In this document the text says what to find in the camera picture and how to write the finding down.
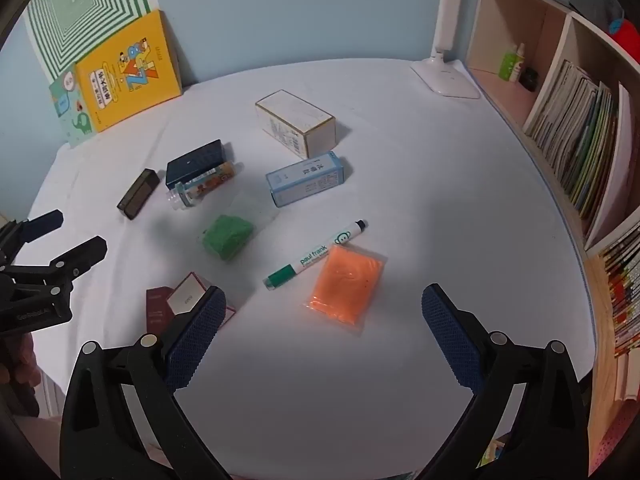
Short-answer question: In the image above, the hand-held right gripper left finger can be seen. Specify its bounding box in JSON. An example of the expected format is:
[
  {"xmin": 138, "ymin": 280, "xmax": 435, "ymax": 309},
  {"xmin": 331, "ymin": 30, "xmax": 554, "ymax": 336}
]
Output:
[{"xmin": 60, "ymin": 286, "xmax": 236, "ymax": 480}]

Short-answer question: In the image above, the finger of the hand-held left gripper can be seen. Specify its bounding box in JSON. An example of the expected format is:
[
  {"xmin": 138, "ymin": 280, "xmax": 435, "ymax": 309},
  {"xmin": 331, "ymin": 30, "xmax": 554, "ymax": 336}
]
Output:
[
  {"xmin": 0, "ymin": 210, "xmax": 65, "ymax": 267},
  {"xmin": 0, "ymin": 236, "xmax": 108, "ymax": 295}
]

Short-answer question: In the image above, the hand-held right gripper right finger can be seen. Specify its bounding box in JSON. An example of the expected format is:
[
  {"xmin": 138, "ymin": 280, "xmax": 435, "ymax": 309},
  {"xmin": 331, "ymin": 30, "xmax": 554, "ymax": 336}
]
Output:
[{"xmin": 417, "ymin": 284, "xmax": 591, "ymax": 480}]

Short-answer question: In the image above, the dark red box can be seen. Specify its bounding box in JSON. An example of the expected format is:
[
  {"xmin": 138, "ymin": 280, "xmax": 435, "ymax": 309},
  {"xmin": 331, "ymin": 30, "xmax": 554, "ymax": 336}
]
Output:
[{"xmin": 146, "ymin": 272, "xmax": 237, "ymax": 336}]

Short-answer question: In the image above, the light blue box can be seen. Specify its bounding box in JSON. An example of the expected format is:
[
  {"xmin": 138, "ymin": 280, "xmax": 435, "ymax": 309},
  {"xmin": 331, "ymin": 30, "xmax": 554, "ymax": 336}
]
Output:
[{"xmin": 265, "ymin": 152, "xmax": 347, "ymax": 208}]

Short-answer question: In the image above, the person's left hand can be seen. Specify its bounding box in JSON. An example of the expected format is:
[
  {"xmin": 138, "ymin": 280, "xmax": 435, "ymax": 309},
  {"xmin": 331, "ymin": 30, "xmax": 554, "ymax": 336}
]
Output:
[{"xmin": 0, "ymin": 332, "xmax": 42, "ymax": 416}]

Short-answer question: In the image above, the small brown box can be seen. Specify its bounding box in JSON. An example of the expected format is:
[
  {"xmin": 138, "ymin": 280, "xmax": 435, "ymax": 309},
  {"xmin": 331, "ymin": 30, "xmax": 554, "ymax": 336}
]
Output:
[{"xmin": 116, "ymin": 168, "xmax": 161, "ymax": 221}]

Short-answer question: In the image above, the green clay bag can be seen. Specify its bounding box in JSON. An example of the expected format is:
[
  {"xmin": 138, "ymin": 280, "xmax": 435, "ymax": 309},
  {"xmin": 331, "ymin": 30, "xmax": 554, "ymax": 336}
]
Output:
[{"xmin": 200, "ymin": 191, "xmax": 281, "ymax": 263}]

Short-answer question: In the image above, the orange clay bag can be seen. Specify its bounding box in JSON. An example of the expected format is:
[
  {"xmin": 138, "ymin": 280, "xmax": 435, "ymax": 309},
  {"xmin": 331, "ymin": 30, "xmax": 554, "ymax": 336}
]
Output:
[{"xmin": 302, "ymin": 244, "xmax": 388, "ymax": 338}]

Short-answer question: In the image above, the clear tube bottle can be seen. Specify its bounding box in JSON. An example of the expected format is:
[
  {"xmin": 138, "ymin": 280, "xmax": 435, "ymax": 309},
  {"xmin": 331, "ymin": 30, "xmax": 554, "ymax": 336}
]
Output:
[{"xmin": 166, "ymin": 161, "xmax": 238, "ymax": 212}]

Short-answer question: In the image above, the green and white marker pen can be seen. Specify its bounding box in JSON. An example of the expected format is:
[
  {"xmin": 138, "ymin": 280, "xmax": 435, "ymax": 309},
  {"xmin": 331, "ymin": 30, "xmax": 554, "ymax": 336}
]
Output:
[{"xmin": 263, "ymin": 219, "xmax": 369, "ymax": 291}]

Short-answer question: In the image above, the dark navy box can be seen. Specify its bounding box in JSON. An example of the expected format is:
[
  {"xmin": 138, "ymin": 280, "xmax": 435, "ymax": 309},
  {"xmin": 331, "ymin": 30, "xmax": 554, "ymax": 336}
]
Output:
[{"xmin": 165, "ymin": 140, "xmax": 224, "ymax": 190}]

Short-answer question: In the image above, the yellow book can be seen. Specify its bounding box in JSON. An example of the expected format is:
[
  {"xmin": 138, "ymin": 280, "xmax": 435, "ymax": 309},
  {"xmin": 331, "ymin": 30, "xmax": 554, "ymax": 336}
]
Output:
[{"xmin": 75, "ymin": 9, "xmax": 183, "ymax": 133}]

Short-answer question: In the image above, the stack of colourful books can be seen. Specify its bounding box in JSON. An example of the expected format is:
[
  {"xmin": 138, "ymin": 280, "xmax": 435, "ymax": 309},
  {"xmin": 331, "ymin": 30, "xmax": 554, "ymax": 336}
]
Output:
[{"xmin": 597, "ymin": 222, "xmax": 640, "ymax": 361}]

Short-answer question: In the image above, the green striped poster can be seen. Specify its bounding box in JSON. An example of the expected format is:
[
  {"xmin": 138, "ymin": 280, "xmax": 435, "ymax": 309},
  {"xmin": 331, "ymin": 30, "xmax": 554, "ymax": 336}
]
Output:
[{"xmin": 24, "ymin": 0, "xmax": 160, "ymax": 83}]

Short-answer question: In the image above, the white box with gold edges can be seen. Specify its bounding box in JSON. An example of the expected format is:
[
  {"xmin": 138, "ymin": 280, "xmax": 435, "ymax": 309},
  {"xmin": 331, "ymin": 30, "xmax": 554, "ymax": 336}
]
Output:
[{"xmin": 255, "ymin": 90, "xmax": 337, "ymax": 160}]

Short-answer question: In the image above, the row of upright books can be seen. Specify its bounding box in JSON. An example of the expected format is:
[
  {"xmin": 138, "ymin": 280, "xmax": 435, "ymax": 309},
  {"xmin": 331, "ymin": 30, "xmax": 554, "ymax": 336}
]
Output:
[{"xmin": 522, "ymin": 60, "xmax": 621, "ymax": 218}]

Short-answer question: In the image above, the white desk lamp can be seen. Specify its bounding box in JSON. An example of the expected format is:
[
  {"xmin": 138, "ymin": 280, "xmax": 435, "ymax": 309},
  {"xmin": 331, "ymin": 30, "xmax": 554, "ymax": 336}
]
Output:
[{"xmin": 410, "ymin": 0, "xmax": 482, "ymax": 100}]

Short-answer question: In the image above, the green and white bottle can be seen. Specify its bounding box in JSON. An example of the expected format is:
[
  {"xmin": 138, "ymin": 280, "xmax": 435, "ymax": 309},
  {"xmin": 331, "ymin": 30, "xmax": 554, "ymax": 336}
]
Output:
[{"xmin": 499, "ymin": 46, "xmax": 521, "ymax": 82}]

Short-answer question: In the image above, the wooden bookshelf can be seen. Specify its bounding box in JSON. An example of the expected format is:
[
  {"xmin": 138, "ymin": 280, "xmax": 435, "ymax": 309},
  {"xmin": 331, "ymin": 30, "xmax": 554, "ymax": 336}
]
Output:
[{"xmin": 465, "ymin": 0, "xmax": 640, "ymax": 476}]

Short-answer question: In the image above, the red plush toy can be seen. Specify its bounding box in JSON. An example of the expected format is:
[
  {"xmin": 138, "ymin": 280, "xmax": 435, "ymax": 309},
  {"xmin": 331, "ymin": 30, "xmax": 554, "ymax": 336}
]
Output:
[{"xmin": 607, "ymin": 17, "xmax": 640, "ymax": 63}]

